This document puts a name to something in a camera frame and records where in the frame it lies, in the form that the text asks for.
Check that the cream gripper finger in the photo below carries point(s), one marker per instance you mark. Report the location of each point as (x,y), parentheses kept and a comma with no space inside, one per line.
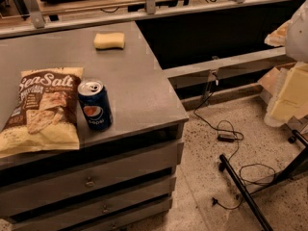
(290,95)
(278,36)

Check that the yellow sponge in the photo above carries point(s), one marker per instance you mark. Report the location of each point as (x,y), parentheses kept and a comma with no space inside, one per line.
(108,41)

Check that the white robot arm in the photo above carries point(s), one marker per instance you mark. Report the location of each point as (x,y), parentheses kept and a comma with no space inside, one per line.
(296,44)

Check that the blue pepsi can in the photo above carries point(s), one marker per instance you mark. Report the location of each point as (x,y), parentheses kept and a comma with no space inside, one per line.
(94,102)

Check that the cardboard box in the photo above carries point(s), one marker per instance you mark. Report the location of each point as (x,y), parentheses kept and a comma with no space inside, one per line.
(267,82)

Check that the black stand leg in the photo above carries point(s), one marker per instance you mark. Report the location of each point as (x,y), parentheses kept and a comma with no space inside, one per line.
(297,166)

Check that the black power adapter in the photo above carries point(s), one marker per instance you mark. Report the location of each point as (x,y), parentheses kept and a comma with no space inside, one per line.
(226,138)

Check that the grey drawer cabinet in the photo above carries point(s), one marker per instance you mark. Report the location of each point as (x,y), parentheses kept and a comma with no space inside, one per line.
(102,187)

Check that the sea salt chips bag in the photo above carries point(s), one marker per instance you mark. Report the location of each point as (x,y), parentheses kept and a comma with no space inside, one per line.
(45,117)

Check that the metal rail frame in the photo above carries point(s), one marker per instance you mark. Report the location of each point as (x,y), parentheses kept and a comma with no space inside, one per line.
(44,17)

